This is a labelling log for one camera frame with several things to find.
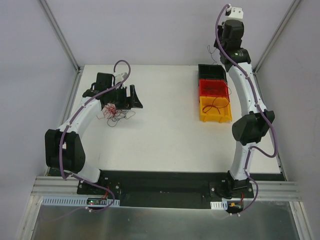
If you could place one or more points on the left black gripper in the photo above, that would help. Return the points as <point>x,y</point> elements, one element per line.
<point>127,97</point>

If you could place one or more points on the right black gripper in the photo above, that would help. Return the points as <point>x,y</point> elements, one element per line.
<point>233,30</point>

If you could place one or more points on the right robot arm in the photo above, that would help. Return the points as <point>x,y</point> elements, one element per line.
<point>255,118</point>

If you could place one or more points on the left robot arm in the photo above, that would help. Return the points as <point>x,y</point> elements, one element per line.
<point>63,147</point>

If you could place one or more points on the black storage bin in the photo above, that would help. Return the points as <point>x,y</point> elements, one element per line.
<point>211,72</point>

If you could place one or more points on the red storage bin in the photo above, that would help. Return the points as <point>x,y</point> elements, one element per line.
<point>213,88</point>

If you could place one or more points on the yellow storage bin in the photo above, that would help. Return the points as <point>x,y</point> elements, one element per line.
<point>215,109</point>

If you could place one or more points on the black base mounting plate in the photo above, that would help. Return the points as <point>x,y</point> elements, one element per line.
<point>156,189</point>

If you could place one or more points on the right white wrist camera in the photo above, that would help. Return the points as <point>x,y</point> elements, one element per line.
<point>234,13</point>

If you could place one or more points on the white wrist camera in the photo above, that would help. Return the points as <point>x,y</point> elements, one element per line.
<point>234,13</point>
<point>120,77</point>

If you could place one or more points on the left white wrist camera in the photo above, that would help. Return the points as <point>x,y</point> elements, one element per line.
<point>120,77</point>

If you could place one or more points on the right aluminium frame post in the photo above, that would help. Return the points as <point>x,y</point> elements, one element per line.
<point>276,35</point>

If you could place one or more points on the aluminium frame post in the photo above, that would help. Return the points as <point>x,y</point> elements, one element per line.
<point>276,35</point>
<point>59,34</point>

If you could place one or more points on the left aluminium frame post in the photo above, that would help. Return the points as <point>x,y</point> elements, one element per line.
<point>59,34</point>

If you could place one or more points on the aluminium front rail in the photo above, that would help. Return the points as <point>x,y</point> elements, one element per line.
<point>280,191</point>

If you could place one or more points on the left white cable duct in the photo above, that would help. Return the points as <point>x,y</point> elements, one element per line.
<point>67,201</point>

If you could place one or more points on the white cable duct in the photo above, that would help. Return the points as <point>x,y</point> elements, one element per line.
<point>219,205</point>
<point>67,201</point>

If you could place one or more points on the right white cable duct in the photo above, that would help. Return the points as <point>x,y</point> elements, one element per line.
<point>219,205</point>

